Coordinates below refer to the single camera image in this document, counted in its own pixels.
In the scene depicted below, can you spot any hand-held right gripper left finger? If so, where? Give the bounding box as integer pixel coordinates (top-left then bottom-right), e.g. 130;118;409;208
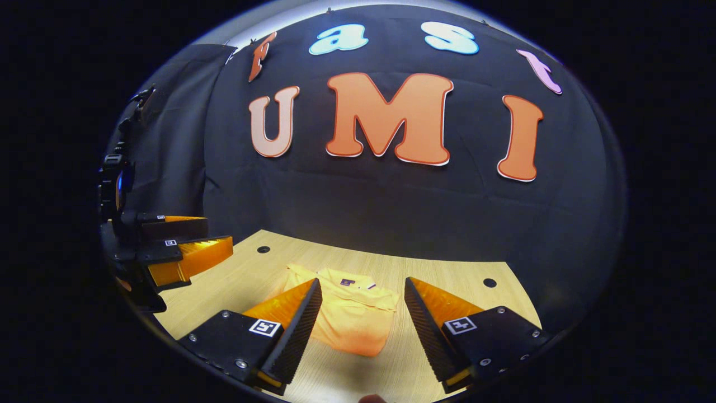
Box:
178;278;323;395

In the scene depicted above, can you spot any black backdrop cloth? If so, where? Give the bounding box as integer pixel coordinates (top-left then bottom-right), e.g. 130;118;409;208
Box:
201;4;627;332

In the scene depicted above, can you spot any orange T-shirt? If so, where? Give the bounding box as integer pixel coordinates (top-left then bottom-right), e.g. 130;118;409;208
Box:
268;263;401;358

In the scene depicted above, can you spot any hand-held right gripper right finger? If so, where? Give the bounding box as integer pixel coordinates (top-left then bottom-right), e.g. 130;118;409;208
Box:
404;277;552;394

